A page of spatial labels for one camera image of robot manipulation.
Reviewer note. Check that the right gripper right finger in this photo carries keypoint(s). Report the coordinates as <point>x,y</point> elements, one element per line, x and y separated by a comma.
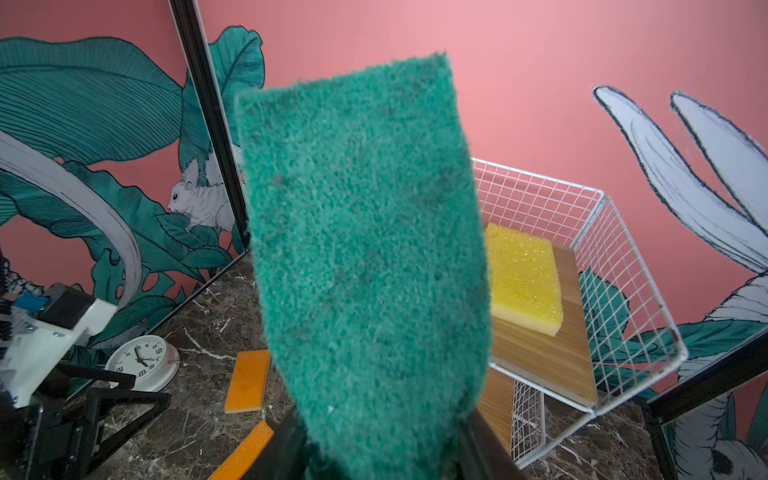
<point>481,455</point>

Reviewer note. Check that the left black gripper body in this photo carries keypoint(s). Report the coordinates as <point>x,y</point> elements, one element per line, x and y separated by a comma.
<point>58,442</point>

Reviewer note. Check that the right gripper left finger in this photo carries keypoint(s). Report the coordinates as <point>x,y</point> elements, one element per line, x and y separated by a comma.
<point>286,454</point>

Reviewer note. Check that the orange sponge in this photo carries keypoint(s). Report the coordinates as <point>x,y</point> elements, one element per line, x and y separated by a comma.
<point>248,382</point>
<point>238,463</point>

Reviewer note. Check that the yellow sponge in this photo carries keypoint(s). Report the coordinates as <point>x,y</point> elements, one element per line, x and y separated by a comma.
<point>525,286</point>

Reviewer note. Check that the green sponge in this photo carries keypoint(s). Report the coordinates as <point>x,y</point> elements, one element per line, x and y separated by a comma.
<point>370,261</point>

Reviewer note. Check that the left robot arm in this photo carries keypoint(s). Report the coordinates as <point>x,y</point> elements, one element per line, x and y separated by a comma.
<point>11,418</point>

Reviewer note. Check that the white round clock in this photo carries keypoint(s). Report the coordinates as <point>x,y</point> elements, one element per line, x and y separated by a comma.
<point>150,359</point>

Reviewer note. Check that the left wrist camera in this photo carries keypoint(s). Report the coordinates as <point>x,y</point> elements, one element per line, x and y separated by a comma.
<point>37,331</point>

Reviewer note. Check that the white wire three-tier shelf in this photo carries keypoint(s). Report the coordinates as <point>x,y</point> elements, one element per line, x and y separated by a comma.
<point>618,338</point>

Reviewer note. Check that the right black frame post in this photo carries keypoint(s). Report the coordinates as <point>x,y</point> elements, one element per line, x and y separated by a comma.
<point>713,424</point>

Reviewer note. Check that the black frame post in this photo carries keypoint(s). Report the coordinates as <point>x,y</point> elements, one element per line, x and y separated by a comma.
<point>713,424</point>
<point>191,33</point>

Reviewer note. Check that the left black frame post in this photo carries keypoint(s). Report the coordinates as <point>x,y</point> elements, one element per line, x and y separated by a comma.
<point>191,33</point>

